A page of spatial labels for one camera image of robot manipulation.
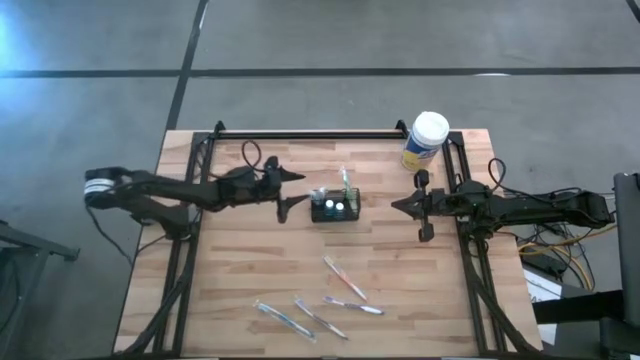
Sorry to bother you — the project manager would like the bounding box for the black aluminium table frame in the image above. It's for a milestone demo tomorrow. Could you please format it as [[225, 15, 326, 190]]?
[[119, 119, 544, 360]]

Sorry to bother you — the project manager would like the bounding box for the grey metal stand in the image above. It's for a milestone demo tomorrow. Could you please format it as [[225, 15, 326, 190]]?
[[0, 219, 81, 360]]

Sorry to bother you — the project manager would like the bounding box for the white paper sheet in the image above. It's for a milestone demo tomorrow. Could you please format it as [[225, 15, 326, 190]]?
[[523, 269, 564, 304]]

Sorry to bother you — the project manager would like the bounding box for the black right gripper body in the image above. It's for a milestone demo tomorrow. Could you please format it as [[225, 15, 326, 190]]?
[[424, 188, 464, 221]]

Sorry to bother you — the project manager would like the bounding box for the orange toothbrush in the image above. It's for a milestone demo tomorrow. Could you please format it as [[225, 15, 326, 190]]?
[[322, 255, 370, 302]]

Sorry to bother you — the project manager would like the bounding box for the black wire basket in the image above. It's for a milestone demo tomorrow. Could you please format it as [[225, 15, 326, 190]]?
[[309, 187, 363, 224]]

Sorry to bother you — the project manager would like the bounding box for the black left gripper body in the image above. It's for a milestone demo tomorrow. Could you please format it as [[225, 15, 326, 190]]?
[[217, 166, 283, 207]]

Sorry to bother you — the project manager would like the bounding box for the yellow floor cable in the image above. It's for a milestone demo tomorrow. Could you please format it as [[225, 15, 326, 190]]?
[[518, 223, 620, 292]]

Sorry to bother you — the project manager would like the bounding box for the white-lidded wipes canister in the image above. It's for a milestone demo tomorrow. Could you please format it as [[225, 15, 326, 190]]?
[[400, 110, 451, 173]]

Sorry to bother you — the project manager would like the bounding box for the black left wrist camera cable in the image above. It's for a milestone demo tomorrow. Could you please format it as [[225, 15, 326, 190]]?
[[209, 139, 264, 181]]

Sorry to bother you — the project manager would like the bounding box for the green toothbrush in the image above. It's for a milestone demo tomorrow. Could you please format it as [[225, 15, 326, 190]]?
[[338, 167, 361, 212]]

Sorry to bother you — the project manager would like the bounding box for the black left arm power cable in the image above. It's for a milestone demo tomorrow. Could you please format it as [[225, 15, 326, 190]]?
[[84, 204, 135, 266]]

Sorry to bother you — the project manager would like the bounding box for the blue toothbrush in clear wrap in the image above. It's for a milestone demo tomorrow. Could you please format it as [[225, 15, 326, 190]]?
[[256, 299, 318, 345]]

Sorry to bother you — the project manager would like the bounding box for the black equipment stand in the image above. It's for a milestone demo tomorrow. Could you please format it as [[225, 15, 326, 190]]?
[[532, 289, 640, 360]]

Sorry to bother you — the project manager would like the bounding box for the black power brick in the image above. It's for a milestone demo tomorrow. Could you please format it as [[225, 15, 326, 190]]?
[[519, 249, 570, 277]]

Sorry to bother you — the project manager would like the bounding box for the purple toothbrush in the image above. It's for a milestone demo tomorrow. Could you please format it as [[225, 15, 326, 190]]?
[[322, 295, 386, 317], [293, 296, 350, 341]]

